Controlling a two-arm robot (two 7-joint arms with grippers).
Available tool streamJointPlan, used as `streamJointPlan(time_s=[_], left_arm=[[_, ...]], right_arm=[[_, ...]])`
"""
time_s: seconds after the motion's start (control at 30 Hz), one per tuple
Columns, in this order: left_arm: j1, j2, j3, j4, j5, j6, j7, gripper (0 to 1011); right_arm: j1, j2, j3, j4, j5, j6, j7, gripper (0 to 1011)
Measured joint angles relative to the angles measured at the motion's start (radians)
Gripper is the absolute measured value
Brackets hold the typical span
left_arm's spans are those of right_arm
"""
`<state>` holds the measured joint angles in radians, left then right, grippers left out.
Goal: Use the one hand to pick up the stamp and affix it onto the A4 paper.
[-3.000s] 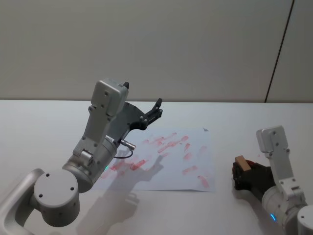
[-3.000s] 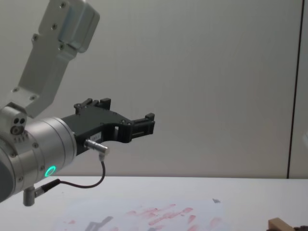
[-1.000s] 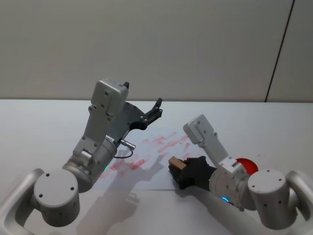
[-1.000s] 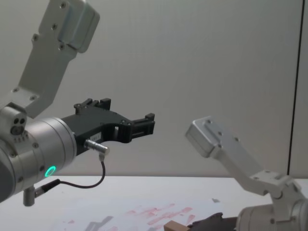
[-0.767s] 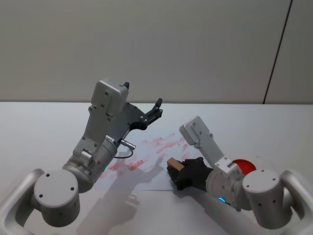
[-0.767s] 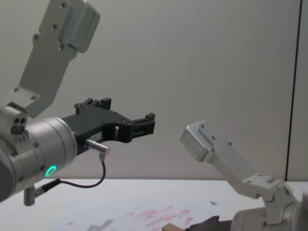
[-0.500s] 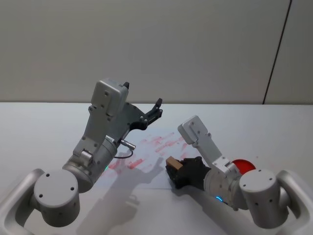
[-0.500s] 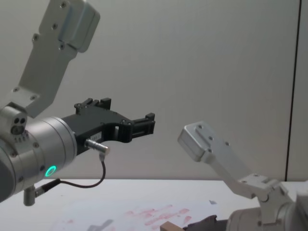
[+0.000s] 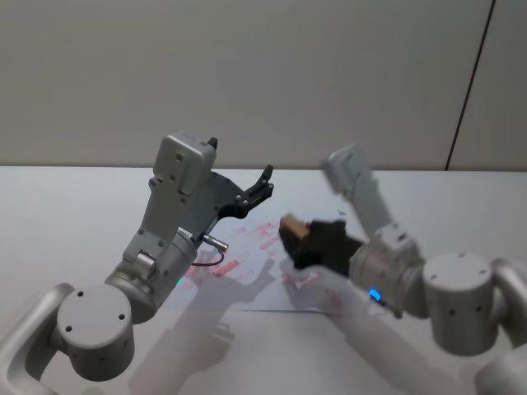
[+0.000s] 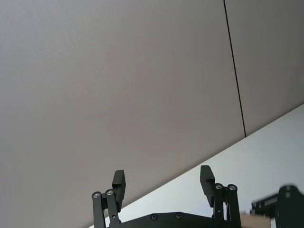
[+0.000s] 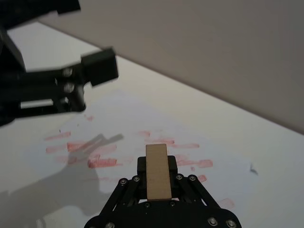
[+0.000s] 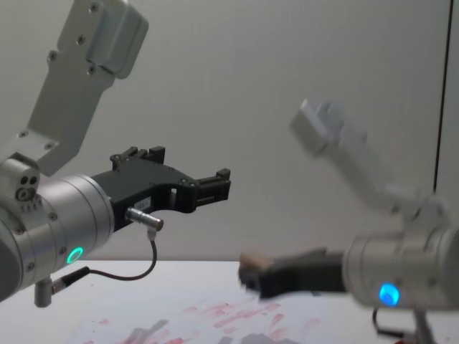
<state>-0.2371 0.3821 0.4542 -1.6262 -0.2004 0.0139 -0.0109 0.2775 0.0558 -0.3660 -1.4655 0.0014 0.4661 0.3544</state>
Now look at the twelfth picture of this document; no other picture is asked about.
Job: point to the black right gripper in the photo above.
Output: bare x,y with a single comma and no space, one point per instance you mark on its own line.
308,272

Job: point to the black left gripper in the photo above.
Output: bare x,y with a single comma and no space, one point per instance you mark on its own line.
143,182

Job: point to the small beige brown sponge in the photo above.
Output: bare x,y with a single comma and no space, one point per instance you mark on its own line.
255,262

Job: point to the white cloth with red stains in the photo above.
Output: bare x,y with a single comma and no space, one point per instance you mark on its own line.
186,286

